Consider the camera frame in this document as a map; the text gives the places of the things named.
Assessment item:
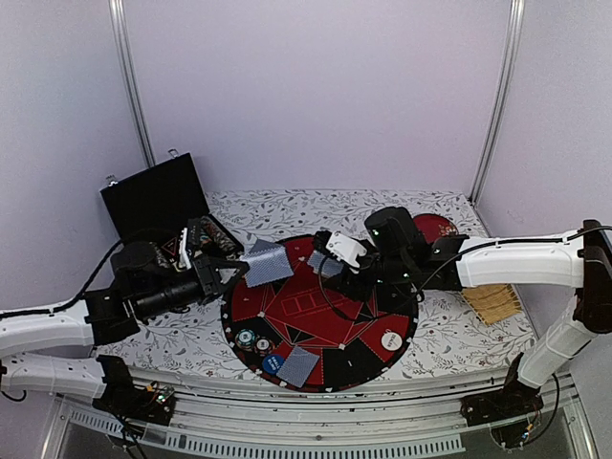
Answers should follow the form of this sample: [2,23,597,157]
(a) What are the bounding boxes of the blue backed card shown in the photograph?
[240,239,294,288]

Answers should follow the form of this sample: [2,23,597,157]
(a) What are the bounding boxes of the black poker chip case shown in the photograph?
[100,153,244,264]

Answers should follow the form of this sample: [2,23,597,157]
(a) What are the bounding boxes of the white dealer button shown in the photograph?
[381,330,404,352]

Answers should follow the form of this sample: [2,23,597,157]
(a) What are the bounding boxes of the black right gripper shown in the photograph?
[322,239,412,302]

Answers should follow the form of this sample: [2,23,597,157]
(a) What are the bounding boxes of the woven bamboo tray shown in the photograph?
[462,284,522,326]

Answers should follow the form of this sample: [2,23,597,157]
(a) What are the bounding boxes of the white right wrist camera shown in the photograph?
[314,229,368,273]

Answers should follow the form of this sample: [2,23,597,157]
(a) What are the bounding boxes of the poker chip stack teal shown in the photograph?
[234,329,258,352]

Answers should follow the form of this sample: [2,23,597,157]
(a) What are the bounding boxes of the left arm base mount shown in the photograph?
[92,382,176,426]

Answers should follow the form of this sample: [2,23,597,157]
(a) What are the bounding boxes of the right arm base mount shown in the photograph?
[460,387,544,449]

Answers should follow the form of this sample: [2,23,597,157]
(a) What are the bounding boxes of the poker chip stack red top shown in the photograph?
[253,337,274,357]

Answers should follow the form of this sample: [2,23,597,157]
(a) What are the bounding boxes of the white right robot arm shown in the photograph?
[325,207,611,417]

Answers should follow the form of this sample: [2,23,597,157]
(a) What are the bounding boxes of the floral table cloth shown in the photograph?
[98,190,536,381]

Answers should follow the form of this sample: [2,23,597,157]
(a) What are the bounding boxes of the red floral round plate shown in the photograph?
[413,213,459,243]

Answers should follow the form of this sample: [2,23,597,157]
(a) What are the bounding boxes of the blue backed dealt cards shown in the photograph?
[276,346,319,388]

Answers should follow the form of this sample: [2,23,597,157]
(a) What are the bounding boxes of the blue playing card deck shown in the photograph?
[307,251,343,278]

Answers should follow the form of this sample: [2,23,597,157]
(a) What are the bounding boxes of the left aluminium frame post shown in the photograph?
[108,0,156,168]

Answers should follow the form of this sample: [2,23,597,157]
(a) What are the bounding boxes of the blue small blind button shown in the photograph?
[262,354,285,375]

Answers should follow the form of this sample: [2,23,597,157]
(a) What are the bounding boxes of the aluminium frame post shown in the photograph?
[469,0,525,208]
[108,0,156,168]

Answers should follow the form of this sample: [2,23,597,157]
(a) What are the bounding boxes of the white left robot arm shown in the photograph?
[1,241,249,415]

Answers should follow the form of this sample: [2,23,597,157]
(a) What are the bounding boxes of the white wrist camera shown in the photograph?
[177,218,201,270]
[314,229,368,273]

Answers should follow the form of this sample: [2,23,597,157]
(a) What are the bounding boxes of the poker chip row right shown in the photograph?
[200,216,243,256]

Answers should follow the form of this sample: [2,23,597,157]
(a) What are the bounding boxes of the round red black poker mat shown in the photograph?
[220,234,419,393]

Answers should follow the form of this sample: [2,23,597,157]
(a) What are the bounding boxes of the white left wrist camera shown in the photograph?
[177,218,201,270]

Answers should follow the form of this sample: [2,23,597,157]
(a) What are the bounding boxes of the right aluminium frame post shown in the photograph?
[469,0,525,208]

